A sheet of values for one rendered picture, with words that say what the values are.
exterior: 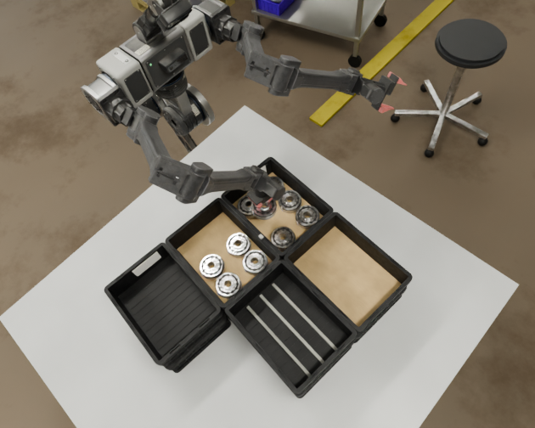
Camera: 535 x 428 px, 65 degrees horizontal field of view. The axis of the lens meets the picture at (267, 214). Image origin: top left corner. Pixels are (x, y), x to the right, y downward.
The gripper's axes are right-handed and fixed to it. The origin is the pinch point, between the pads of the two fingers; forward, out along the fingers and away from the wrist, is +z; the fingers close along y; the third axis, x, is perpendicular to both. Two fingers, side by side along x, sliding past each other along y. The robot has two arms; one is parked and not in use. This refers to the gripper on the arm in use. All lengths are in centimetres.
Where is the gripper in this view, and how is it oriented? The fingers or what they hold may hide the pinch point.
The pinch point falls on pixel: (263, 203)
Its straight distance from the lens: 167.5
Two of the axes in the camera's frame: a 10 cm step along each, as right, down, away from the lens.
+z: 0.6, 4.9, 8.7
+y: 7.7, -5.8, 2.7
